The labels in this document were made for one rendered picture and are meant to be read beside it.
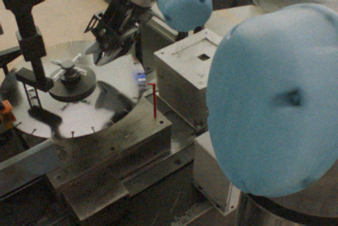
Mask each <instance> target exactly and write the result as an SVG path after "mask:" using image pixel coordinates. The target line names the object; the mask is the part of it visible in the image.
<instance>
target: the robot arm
mask: <svg viewBox="0 0 338 226"><path fill-rule="evenodd" d="M154 4H157V7H158V9H159V10H160V12H161V13H162V17H163V19H164V22H165V23H166V24H167V25H168V26H169V27H170V28H171V29H172V30H175V31H178V32H189V31H192V30H195V28H197V27H198V26H202V25H204V24H205V23H206V22H207V21H208V20H209V18H210V16H211V14H212V11H218V10H223V9H230V8H235V7H243V6H248V5H254V6H256V7H259V8H261V9H262V10H264V11H267V12H268V13H269V14H266V15H259V16H256V17H251V18H248V19H246V20H243V21H242V22H240V23H238V24H236V25H235V26H234V27H233V28H232V29H230V30H229V31H228V32H227V34H225V35H224V36H223V38H222V39H221V41H220V43H219V45H218V46H217V48H216V51H215V53H214V56H213V60H212V62H211V64H210V67H209V73H208V77H207V90H206V106H207V107H208V109H209V117H208V118H207V125H208V130H209V136H210V140H211V142H212V145H213V149H214V152H215V156H216V158H217V161H218V163H219V165H220V167H221V170H222V172H223V173H224V175H225V176H226V177H227V179H228V180H229V181H231V183H233V185H234V186H235V187H236V188H237V189H239V190H240V196H239V200H238V207H237V211H236V218H235V222H234V225H233V226H338V0H111V2H110V4H109V5H108V8H107V9H104V10H102V11H99V12H97V13H94V15H93V17H92V19H91V20H90V22H89V24H88V26H87V27H86V28H85V31H84V34H85V33H87V32H90V31H91V32H92V35H93V36H94V37H95V41H94V42H93V44H92V45H91V46H89V47H88V48H87V49H86V50H85V52H84V54H85V55H87V54H93V62H94V64H95V65H96V66H102V65H106V64H108V63H110V62H112V61H115V60H117V59H118V58H120V57H123V56H124V55H125V54H128V53H129V52H130V51H131V50H132V49H133V47H134V45H135V43H136V41H137V39H136V38H135V37H136V36H137V34H138V33H140V32H139V25H140V24H139V23H138V22H137V19H138V20H140V21H143V22H146V23H148V21H150V20H151V19H152V18H153V16H154V14H153V13H152V9H151V7H152V6H153V5H154ZM94 19H95V21H94V23H93V25H92V26H90V25H91V23H92V21H93V20H94ZM97 20H98V23H97V25H96V27H94V25H95V24H96V21H97ZM93 27H94V28H93ZM103 52H104V57H103Z"/></svg>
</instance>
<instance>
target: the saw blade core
mask: <svg viewBox="0 0 338 226"><path fill-rule="evenodd" d="M86 42H87V40H75V41H69V42H65V43H61V44H56V45H55V46H54V45H53V46H49V47H47V48H45V49H46V53H47V55H46V57H43V58H41V59H42V63H43V66H44V71H45V74H46V77H49V76H50V75H51V74H52V73H53V72H54V71H55V70H57V68H59V67H60V66H58V65H55V64H52V63H51V60H52V59H54V60H56V61H60V62H64V61H67V60H71V61H72V60H73V59H75V58H76V57H77V56H78V55H79V54H82V55H83V57H82V58H81V59H80V60H79V61H78V62H77V63H76V64H80V65H85V66H87V67H90V68H92V69H93V71H94V72H95V74H96V85H95V87H94V88H93V89H92V90H91V91H90V92H89V93H87V94H86V95H84V96H83V97H81V98H77V99H73V100H62V99H58V98H55V97H54V96H53V95H52V94H50V92H49V91H48V92H47V93H45V92H42V91H40V90H38V95H36V96H34V97H31V98H30V96H29V98H27V97H26V93H25V91H24V87H23V84H22V82H20V81H17V79H16V77H15V73H16V72H17V71H19V70H20V69H21V68H22V67H25V68H27V69H29V70H31V71H32V69H33V68H32V66H31V63H30V61H29V62H25V60H24V59H23V60H22V61H20V62H19V63H18V64H16V65H15V66H14V67H13V69H12V70H10V71H9V73H8V74H7V76H6V77H5V78H4V80H3V81H2V83H1V86H0V100H1V101H2V102H4V101H6V100H8V101H9V103H10V105H11V106H12V108H13V109H12V111H10V112H8V113H6V114H4V117H5V118H6V119H7V121H8V122H9V123H11V124H12V126H13V127H15V128H16V129H19V130H20V131H22V132H24V133H28V134H30V135H31V134H32V133H33V135H35V136H38V137H41V138H46V139H51V136H52V133H54V134H53V136H52V139H72V132H74V133H73V138H78V137H81V136H84V135H90V134H92V133H94V132H93V130H92V129H91V128H94V131H95V133H96V132H99V131H102V130H105V129H106V128H108V127H110V126H112V125H113V123H114V124H116V123H117V122H119V121H120V120H122V119H123V118H124V117H126V116H127V115H128V114H129V113H131V112H132V111H133V109H134V107H136V105H137V104H138V102H139V100H140V99H142V97H143V93H144V91H145V85H146V77H145V71H144V69H143V66H142V65H141V63H139V61H138V60H137V58H136V57H135V56H134V55H133V54H131V53H130V52H129V53H128V54H126V55H128V56H126V55H124V56H123V57H120V58H118V59H117V60H115V61H112V62H110V63H108V64H106V65H102V66H96V65H95V64H94V62H93V54H87V55H85V50H86V49H87V48H88V47H89V46H91V45H92V44H93V42H94V40H89V41H88V42H87V44H86ZM71 44H72V45H71ZM55 47H56V48H55ZM134 64H135V65H134ZM15 70H16V71H15ZM138 74H140V75H138ZM139 79H145V80H142V81H139ZM8 80H10V81H8ZM138 86H140V87H138ZM5 91H6V92H5ZM4 92H5V93H4ZM35 94H36V93H35ZM134 98H136V99H134ZM123 109H125V110H126V111H123ZM9 114H11V115H9ZM109 120H112V122H113V123H112V122H111V121H109ZM20 123H21V124H20ZM19 124H20V125H19ZM17 126H18V127H17ZM34 130H36V131H34Z"/></svg>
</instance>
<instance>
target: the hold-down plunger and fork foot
mask: <svg viewBox="0 0 338 226"><path fill-rule="evenodd" d="M30 63H31V66H32V68H33V69H32V71H31V70H29V69H27V68H25V67H22V68H21V69H20V70H19V71H17V72H16V73H15V77H16V79H17V81H20V82H22V84H23V87H24V91H25V93H26V97H27V98H29V95H28V91H27V88H26V85H28V86H30V87H32V88H34V90H35V93H36V95H38V90H40V91H42V92H45V93H47V92H48V91H49V90H51V89H52V88H53V87H54V84H53V79H52V78H49V77H46V74H45V71H44V66H43V63H42V59H39V60H37V61H31V62H30Z"/></svg>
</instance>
